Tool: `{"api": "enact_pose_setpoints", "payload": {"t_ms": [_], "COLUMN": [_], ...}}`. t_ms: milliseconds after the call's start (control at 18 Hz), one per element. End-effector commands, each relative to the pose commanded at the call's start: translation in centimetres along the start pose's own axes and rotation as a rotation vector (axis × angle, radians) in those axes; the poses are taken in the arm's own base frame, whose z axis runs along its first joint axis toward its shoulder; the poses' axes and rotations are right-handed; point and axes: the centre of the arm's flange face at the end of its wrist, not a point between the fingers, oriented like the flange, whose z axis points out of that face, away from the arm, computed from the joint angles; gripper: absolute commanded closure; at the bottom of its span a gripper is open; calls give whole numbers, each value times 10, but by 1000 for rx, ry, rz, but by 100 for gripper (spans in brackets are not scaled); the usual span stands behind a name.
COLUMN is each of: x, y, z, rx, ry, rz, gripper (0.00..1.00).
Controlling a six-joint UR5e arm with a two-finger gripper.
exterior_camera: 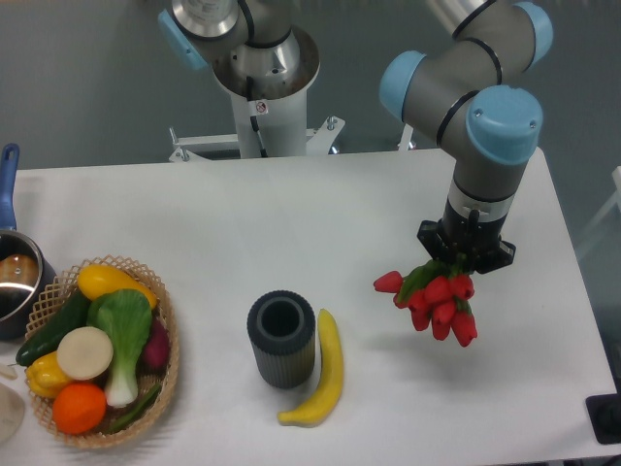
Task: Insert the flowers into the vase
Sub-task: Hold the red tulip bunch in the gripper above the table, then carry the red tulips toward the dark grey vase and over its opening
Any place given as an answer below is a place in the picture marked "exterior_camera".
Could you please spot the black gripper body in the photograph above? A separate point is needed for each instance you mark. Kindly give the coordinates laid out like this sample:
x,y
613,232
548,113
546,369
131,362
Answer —
x,y
468,241

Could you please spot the green bean pod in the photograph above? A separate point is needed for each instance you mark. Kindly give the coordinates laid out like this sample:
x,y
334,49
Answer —
x,y
136,411

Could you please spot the yellow squash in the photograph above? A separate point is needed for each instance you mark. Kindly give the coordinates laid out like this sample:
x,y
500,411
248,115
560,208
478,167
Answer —
x,y
97,280

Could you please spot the yellow banana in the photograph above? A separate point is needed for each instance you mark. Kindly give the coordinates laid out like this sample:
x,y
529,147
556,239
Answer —
x,y
327,394

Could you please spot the blue handled saucepan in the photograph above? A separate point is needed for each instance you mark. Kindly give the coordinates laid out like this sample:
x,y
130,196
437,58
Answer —
x,y
25,273

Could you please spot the black device at table edge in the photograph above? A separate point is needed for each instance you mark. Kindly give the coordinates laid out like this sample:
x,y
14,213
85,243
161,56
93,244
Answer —
x,y
604,414

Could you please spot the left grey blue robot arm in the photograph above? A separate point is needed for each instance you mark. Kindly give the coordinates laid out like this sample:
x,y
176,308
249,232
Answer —
x,y
254,49

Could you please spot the woven wicker basket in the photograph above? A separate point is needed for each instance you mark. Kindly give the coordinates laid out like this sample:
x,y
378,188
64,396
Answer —
x,y
53,298

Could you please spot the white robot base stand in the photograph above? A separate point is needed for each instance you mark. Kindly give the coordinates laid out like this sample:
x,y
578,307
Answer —
x,y
264,129

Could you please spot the red tulip bouquet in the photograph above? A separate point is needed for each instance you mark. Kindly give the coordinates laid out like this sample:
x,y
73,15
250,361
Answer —
x,y
437,295

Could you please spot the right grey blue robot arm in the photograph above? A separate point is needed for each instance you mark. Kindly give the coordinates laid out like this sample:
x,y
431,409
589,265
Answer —
x,y
461,100

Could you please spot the green bok choy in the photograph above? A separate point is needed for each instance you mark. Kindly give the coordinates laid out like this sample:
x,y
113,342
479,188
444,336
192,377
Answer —
x,y
125,316

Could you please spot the green cucumber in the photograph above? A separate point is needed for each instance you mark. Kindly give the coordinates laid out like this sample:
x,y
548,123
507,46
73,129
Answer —
x,y
72,315

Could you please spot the yellow bell pepper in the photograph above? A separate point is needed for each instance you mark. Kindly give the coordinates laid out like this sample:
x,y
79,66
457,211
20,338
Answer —
x,y
45,378

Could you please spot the dark grey ribbed vase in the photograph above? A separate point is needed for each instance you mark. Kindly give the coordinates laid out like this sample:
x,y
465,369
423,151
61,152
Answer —
x,y
281,328

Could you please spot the white object at left edge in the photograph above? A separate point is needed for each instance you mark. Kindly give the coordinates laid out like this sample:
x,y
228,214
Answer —
x,y
12,403

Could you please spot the beige round mushroom cap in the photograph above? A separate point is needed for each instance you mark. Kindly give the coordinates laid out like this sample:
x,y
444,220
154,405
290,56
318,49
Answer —
x,y
85,353

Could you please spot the white frame at right edge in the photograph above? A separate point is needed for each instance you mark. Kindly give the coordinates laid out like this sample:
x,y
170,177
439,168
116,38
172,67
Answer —
x,y
594,231

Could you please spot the orange fruit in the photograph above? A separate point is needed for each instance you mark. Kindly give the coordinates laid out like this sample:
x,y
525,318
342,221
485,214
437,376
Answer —
x,y
78,408

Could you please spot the purple sweet potato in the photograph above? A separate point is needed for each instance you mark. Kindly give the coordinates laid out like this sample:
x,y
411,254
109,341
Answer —
x,y
156,352

